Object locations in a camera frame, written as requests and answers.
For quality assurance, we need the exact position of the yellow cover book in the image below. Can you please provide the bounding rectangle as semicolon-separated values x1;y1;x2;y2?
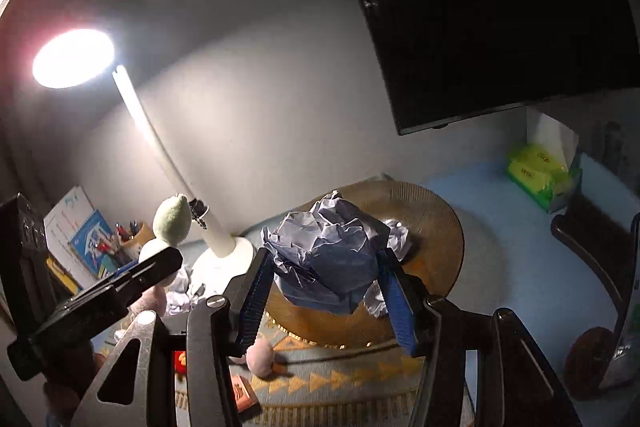
47;255;80;296

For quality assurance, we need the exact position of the bamboo pen holder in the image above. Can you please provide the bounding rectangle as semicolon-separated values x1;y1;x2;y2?
120;222;155;260

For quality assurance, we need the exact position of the pastel dango plush toy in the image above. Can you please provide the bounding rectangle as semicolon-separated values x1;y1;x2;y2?
114;194;192;343

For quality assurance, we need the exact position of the person's left hand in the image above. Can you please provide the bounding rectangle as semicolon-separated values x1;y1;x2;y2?
42;349;106;426

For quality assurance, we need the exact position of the green tissue pack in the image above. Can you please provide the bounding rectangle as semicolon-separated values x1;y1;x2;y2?
506;107;582;213

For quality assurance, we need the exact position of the small pink card box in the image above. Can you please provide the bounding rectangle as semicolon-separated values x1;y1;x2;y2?
231;375;258;413

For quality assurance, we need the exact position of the blue cover workbook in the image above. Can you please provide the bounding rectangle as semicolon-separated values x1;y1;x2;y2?
68;209;118;280

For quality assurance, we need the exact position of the dark wooden chair back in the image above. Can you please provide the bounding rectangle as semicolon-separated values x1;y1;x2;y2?
550;193;640;313

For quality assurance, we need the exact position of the black monitor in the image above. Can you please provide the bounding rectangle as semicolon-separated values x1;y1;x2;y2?
358;0;639;134

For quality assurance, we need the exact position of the white desk lamp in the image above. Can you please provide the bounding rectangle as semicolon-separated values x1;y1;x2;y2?
32;28;254;297

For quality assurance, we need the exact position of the paper pile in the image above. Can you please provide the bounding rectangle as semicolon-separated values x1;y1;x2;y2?
160;265;206;317

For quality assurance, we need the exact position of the brown ribbed bowl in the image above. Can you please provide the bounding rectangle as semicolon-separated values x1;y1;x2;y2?
264;180;466;350

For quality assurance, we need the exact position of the white paper ball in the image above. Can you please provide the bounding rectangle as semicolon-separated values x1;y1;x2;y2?
262;191;390;315

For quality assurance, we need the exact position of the black mesh pen holder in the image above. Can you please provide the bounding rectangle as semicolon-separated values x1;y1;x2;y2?
96;241;131;268

